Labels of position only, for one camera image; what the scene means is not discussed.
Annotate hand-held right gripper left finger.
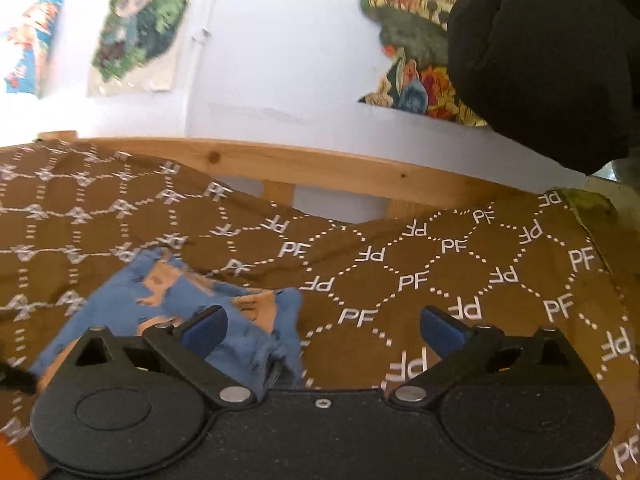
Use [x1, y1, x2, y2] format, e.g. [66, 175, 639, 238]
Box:
[57, 304, 252, 407]

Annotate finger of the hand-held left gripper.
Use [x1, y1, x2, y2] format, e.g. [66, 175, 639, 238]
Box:
[0, 359, 39, 395]

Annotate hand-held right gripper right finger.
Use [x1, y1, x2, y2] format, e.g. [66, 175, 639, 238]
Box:
[389, 306, 585, 407]

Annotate blue pants with orange print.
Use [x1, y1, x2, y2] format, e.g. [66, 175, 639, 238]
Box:
[30, 247, 306, 397]

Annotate brown patterned blanket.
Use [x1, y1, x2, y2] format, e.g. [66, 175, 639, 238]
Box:
[0, 140, 640, 480]

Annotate olive green cloth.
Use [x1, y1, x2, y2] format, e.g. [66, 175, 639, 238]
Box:
[557, 186, 623, 273]

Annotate dark cloth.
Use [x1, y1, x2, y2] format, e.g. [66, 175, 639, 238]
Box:
[446, 0, 637, 177]

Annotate wooden bed frame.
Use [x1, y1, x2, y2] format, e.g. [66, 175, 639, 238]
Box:
[37, 130, 548, 222]

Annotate large colourful wall poster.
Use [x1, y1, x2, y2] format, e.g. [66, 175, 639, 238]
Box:
[358, 0, 490, 129]

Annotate green tapestry wall poster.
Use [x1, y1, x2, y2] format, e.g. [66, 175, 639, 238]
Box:
[86, 0, 207, 98]

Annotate blue red wall poster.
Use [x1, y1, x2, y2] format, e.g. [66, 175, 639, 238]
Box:
[4, 0, 66, 99]

